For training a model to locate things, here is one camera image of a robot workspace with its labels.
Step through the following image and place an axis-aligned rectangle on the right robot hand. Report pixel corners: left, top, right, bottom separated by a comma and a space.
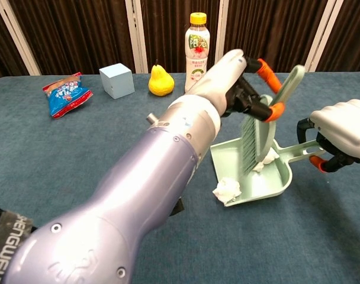
297, 99, 360, 174

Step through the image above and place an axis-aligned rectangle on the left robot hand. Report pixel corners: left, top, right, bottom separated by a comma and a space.
184, 49, 285, 124

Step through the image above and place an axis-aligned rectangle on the mint green hand broom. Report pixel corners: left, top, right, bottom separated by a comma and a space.
240, 64, 306, 174

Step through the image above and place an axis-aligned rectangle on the mint green dustpan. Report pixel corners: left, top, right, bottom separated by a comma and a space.
210, 137, 327, 208

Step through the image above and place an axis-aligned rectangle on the white paper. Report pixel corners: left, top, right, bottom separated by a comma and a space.
212, 147, 280, 206

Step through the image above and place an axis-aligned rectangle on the yellow cap drink bottle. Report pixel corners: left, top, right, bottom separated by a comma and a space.
184, 12, 211, 94

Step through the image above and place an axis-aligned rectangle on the yellow toy pear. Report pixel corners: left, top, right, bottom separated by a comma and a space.
148, 60, 175, 97

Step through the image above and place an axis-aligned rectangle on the light blue cube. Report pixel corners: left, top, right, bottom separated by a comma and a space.
99, 63, 136, 100

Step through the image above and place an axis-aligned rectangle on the dark curtain partition screen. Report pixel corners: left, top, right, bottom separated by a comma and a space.
0, 0, 360, 80

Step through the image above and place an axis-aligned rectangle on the blue red snack bag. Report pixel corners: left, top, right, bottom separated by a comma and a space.
42, 72, 94, 120

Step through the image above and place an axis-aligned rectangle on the blue table mat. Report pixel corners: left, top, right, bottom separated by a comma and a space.
0, 70, 360, 284

